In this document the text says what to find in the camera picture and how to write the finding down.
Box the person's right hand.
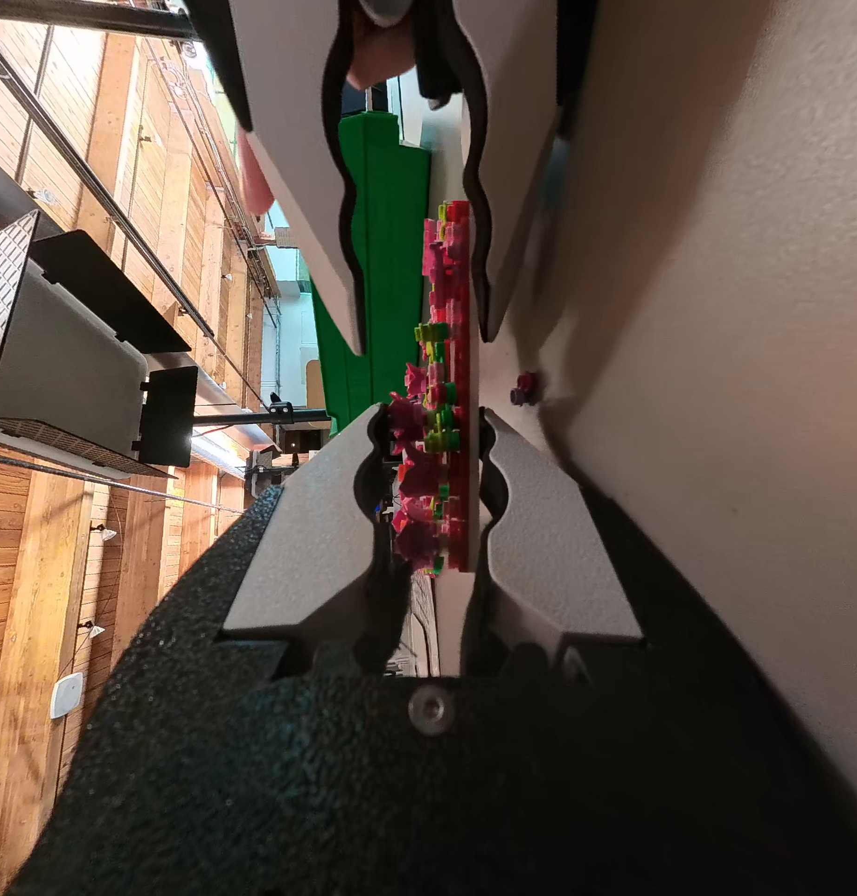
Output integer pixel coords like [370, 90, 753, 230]
[343, 14, 418, 92]

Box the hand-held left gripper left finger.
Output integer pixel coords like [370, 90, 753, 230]
[220, 404, 410, 674]

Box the red lego heart wreath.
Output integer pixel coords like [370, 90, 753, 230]
[388, 199, 483, 580]

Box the white ceiling access point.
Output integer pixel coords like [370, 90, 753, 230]
[49, 671, 88, 721]

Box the green plastic bin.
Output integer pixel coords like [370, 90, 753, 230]
[308, 111, 434, 436]

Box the grey studio light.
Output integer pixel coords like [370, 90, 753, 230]
[0, 209, 200, 482]

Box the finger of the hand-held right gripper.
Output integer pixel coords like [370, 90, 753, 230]
[453, 0, 599, 345]
[227, 0, 370, 358]

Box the black light stand pole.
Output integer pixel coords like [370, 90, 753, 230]
[189, 392, 331, 429]

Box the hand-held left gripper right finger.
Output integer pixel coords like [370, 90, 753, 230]
[467, 409, 644, 674]

